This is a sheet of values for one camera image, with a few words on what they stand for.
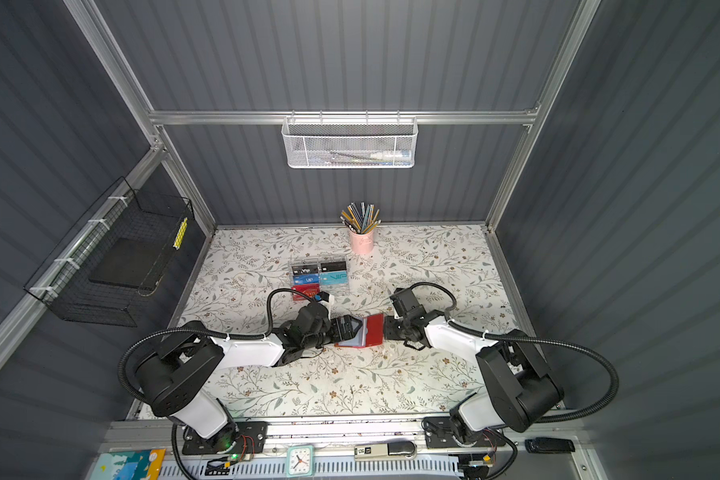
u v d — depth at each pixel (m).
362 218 1.08
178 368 0.46
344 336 0.79
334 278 0.99
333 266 0.99
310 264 1.07
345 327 0.80
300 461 0.69
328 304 0.83
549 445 0.70
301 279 0.99
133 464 0.69
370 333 0.90
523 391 0.43
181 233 0.83
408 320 0.68
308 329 0.70
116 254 0.75
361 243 1.07
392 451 0.67
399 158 0.89
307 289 0.97
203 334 0.51
